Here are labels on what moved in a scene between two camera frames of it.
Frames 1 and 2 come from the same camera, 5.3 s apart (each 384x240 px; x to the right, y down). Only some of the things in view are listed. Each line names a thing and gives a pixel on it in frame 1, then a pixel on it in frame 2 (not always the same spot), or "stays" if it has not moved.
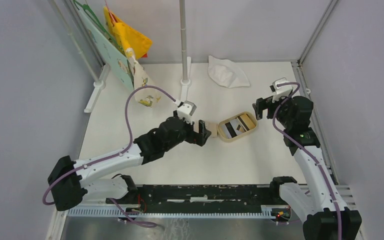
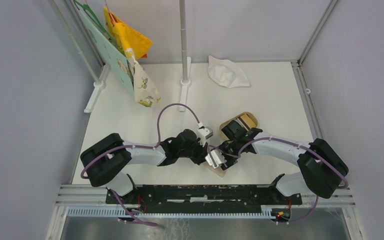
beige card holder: (212, 127) → (219, 171)
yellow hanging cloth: (128, 37) stays
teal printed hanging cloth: (111, 53) stays
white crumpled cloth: (226, 73) stays
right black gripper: (261, 104) → (229, 163)
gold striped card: (246, 123) stays
